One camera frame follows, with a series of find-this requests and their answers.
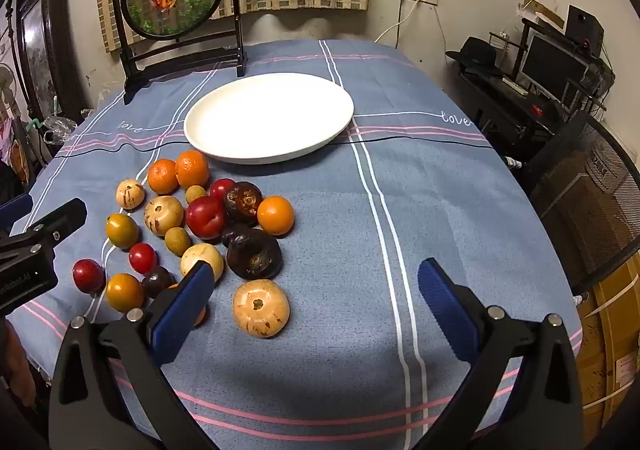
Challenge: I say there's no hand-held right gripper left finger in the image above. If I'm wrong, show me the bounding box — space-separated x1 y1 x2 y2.
48 261 218 450

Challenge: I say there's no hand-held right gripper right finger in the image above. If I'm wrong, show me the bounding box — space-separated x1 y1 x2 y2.
417 257 586 450

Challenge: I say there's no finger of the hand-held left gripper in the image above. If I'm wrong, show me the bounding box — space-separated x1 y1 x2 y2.
0 198 88 263
0 194 34 231

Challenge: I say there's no dark purple plum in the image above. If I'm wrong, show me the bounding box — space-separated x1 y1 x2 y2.
221 224 251 248
141 266 176 299

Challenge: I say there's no beige speckled pear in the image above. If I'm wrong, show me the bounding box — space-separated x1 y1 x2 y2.
232 279 291 338
116 179 146 207
180 243 225 283
144 195 184 237

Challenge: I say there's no small dark red plum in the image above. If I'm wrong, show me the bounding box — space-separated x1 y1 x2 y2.
72 259 106 295

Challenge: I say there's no yellow-orange tomato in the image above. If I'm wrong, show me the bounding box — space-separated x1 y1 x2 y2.
105 273 146 313

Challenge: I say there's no red cherry tomato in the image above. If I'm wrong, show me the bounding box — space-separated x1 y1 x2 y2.
128 243 158 275

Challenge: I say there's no dark brown water chestnut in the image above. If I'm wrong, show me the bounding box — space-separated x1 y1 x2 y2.
226 228 283 281
223 181 264 225

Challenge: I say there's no large red plum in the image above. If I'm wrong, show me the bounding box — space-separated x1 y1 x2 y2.
186 196 227 239

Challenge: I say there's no white plate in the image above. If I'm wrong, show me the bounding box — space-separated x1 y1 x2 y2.
183 72 355 165

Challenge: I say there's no person's left hand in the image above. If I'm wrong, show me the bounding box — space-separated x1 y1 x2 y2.
0 322 37 408

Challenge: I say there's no dark cloth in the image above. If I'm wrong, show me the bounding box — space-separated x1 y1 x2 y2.
0 162 26 203

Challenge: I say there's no clear plastic bag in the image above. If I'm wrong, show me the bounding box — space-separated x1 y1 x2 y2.
42 108 93 145

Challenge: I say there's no electric fan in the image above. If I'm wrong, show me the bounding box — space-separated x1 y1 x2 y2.
0 64 18 105

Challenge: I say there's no blue striped tablecloth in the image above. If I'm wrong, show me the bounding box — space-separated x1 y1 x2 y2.
7 38 583 450

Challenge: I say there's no dark wooden framed picture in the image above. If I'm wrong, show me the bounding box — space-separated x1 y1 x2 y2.
15 0 86 121

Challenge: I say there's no cardboard box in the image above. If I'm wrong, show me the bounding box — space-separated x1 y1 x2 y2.
575 255 640 446

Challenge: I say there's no black mesh office chair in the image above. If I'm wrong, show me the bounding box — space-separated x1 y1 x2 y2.
522 112 640 295

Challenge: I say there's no black shelf with electronics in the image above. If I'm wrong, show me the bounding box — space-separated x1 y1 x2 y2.
457 30 616 165

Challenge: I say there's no round goldfish screen black stand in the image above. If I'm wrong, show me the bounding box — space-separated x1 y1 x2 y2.
108 0 249 105

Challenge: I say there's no black hat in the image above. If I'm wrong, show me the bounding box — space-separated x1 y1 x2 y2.
445 36 505 76

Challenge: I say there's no computer monitor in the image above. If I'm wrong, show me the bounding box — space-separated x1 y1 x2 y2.
517 32 591 98

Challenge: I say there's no black speaker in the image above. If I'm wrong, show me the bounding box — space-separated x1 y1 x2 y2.
565 4 605 58

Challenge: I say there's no white power cable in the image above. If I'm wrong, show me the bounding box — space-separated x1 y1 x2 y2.
374 0 423 44

